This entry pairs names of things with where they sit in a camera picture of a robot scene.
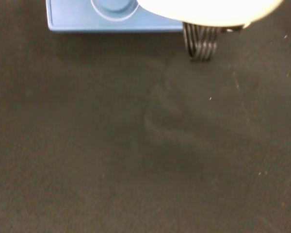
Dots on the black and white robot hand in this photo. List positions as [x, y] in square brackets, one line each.
[208, 12]

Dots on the black bench cloth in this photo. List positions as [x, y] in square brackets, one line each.
[111, 145]

